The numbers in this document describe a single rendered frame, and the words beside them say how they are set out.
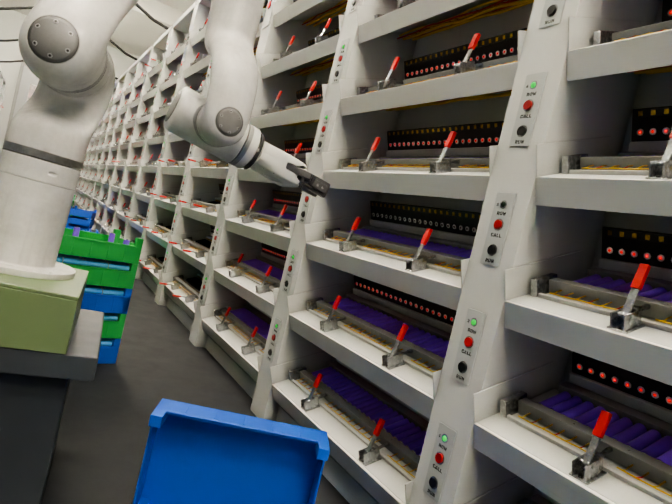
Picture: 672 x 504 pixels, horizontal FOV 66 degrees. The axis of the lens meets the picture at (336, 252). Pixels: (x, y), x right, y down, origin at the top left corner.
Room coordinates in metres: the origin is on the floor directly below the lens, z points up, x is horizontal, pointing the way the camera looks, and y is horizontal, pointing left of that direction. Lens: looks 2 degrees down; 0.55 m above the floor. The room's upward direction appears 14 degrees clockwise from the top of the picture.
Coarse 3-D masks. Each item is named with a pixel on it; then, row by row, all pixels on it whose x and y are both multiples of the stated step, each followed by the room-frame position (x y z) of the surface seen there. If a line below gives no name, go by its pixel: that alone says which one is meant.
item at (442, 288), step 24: (360, 216) 1.49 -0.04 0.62; (312, 240) 1.42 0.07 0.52; (336, 240) 1.41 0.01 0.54; (456, 240) 1.18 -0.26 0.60; (336, 264) 1.28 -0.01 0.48; (360, 264) 1.18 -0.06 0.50; (384, 264) 1.11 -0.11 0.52; (432, 264) 1.08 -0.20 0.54; (408, 288) 1.04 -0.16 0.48; (432, 288) 0.97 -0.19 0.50; (456, 288) 0.91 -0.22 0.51
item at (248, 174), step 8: (288, 144) 2.04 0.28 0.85; (296, 144) 1.98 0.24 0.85; (304, 144) 1.92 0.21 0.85; (312, 144) 1.87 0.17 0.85; (288, 152) 2.05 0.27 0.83; (296, 152) 1.64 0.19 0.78; (304, 152) 1.93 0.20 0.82; (304, 160) 1.67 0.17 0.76; (248, 168) 1.95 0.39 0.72; (240, 176) 1.99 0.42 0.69; (248, 176) 1.92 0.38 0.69; (256, 176) 1.85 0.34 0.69
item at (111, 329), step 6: (120, 318) 1.60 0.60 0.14; (108, 324) 1.57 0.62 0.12; (114, 324) 1.59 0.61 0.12; (120, 324) 1.60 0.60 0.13; (102, 330) 1.57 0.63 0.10; (108, 330) 1.58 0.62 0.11; (114, 330) 1.59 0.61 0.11; (120, 330) 1.60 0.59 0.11; (102, 336) 1.57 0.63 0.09; (108, 336) 1.58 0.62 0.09; (114, 336) 1.59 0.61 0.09; (120, 336) 1.61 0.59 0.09
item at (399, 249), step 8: (336, 232) 1.41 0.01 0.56; (344, 232) 1.39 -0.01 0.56; (344, 240) 1.35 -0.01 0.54; (368, 240) 1.28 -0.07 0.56; (376, 240) 1.25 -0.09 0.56; (384, 240) 1.24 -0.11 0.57; (376, 248) 1.25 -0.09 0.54; (384, 248) 1.22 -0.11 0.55; (392, 248) 1.20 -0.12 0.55; (400, 248) 1.17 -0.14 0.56; (408, 248) 1.14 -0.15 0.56; (416, 248) 1.13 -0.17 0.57; (408, 256) 1.15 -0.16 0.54; (440, 256) 1.05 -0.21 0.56; (448, 256) 1.04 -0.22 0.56; (456, 256) 1.03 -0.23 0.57; (440, 264) 1.06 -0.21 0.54; (448, 264) 1.02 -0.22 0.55; (456, 264) 1.02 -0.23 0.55
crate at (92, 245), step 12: (72, 240) 1.47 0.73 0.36; (84, 240) 1.49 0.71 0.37; (96, 240) 1.51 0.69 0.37; (120, 240) 1.72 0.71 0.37; (60, 252) 1.45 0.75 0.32; (72, 252) 1.47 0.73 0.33; (84, 252) 1.49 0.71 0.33; (96, 252) 1.52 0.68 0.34; (108, 252) 1.54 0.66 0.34; (120, 252) 1.57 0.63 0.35; (132, 252) 1.59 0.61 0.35
